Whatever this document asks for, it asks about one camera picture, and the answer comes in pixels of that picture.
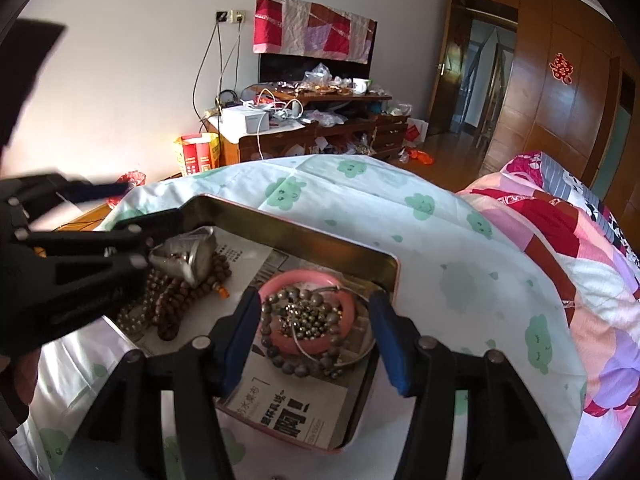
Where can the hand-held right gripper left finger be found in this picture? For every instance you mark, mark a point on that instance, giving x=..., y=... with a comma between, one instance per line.
x=245, y=342

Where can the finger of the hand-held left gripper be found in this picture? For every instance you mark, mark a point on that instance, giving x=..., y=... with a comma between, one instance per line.
x=40, y=191
x=125, y=246

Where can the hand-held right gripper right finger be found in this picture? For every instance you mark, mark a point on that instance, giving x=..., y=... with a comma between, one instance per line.
x=387, y=342

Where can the thin silver bangle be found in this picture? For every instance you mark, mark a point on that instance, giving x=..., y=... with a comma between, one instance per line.
x=370, y=349

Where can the silver metal bell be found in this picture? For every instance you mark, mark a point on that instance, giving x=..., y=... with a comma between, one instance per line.
x=192, y=260

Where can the pink bangle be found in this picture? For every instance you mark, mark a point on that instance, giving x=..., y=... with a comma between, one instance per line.
x=297, y=277

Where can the gold metal tin box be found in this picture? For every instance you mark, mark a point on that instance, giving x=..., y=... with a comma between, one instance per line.
x=300, y=232

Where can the red plastic bag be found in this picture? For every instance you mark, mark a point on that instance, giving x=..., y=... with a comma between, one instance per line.
x=131, y=180

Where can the printed paper leaflet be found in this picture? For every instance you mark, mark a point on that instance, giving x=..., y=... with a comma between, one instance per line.
x=280, y=410

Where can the yellow red bag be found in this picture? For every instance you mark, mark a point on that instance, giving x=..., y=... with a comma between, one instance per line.
x=197, y=157

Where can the white cardboard box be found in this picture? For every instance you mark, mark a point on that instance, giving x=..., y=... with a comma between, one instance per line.
x=245, y=121

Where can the wooden television cabinet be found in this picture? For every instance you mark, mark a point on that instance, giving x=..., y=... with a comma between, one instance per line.
x=270, y=140

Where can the orange plastic bag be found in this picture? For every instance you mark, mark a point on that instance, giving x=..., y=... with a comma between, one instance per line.
x=420, y=157

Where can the pink patchwork quilt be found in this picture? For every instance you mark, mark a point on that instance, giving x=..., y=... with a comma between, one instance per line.
x=575, y=260

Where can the white red shopping bag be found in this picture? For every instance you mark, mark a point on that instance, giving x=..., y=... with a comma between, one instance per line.
x=416, y=132

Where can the black television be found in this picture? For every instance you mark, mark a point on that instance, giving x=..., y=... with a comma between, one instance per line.
x=280, y=67

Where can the white mug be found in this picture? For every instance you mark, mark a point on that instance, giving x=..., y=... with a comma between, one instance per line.
x=361, y=87

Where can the clear plastic bag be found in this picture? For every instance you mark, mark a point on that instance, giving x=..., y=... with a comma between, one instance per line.
x=317, y=75

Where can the wooden door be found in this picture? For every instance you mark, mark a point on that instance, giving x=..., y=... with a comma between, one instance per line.
x=445, y=90

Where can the red patchwork cover cloth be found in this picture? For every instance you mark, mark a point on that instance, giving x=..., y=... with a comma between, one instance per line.
x=310, y=30

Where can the wooden wardrobe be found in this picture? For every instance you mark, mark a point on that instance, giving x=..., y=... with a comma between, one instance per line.
x=565, y=110

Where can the red paper sticker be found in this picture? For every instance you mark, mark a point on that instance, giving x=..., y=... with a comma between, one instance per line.
x=561, y=67

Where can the black wall socket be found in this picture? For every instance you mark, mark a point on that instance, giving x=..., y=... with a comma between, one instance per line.
x=221, y=16

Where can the white wall socket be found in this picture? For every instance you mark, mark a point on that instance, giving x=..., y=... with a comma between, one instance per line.
x=236, y=16

